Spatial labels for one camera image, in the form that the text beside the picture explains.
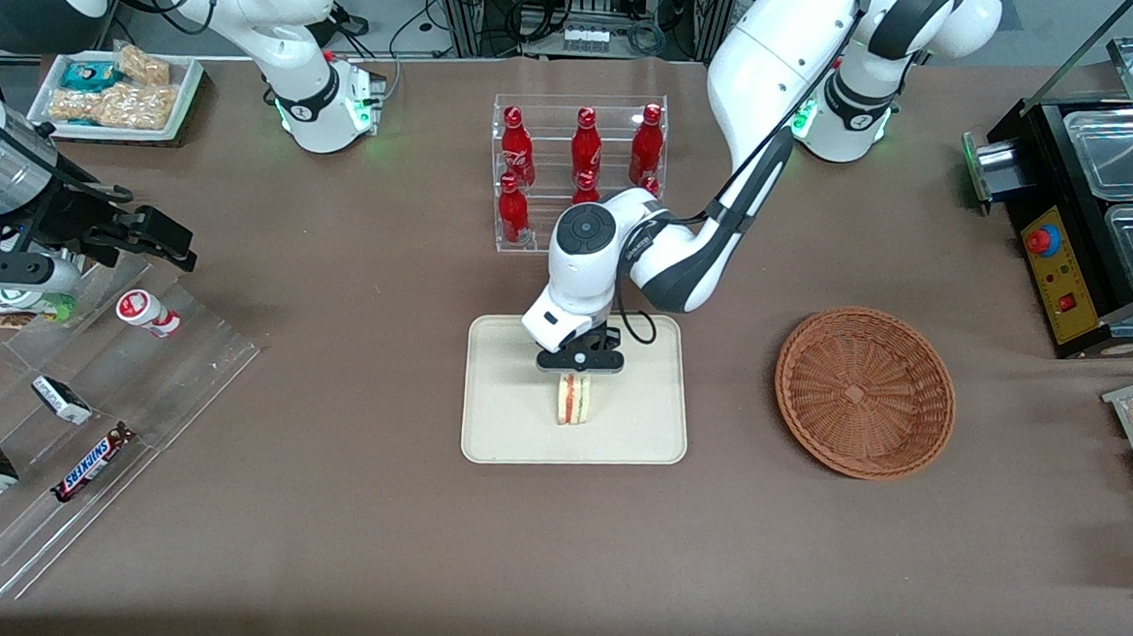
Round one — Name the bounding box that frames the Snickers chocolate bar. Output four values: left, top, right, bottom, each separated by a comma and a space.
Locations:
50, 419, 137, 506

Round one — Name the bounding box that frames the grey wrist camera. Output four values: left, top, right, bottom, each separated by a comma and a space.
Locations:
536, 346, 626, 377
0, 252, 84, 315

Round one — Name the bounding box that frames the white red yogurt bottle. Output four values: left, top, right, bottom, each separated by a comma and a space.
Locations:
114, 288, 183, 340

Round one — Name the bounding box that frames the cream plastic tray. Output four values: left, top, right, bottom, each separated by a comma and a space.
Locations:
460, 305, 694, 474

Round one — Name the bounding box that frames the aluminium equipment rack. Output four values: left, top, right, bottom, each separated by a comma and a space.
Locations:
423, 0, 739, 73

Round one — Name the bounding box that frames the small puffed snack bag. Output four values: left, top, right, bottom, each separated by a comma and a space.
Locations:
113, 43, 172, 87

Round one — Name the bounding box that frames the green capped drink bottle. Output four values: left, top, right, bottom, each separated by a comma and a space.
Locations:
0, 284, 79, 334

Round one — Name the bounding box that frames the dark board under tray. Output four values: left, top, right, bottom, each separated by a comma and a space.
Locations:
52, 64, 217, 152

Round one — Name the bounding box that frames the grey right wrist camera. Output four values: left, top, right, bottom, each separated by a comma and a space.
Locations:
0, 252, 84, 315

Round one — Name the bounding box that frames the clear acrylic stepped display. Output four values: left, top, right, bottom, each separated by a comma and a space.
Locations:
0, 248, 267, 615

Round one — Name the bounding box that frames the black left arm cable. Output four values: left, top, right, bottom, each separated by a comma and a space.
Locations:
612, 69, 832, 353

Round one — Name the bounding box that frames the brown wicker basket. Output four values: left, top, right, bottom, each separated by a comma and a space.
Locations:
770, 303, 962, 485

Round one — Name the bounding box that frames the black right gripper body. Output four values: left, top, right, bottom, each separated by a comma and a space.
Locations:
21, 183, 147, 270

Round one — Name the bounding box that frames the clear acrylic bottle rack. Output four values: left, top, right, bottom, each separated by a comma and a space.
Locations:
484, 87, 671, 262

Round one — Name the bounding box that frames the teal snack packet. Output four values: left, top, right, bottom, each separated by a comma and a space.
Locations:
61, 59, 123, 94

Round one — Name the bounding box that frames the white rectangular snack tray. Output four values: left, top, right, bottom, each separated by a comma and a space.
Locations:
26, 45, 205, 146

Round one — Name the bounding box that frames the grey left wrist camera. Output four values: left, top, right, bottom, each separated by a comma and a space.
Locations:
536, 346, 626, 377

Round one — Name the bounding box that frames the dark diagonal metal rod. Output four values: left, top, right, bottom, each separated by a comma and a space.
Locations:
1021, 0, 1133, 123

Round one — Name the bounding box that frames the triangle sandwich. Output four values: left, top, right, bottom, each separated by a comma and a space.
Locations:
553, 371, 594, 427

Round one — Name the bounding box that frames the black food warmer machine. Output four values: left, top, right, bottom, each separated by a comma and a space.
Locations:
951, 87, 1133, 364

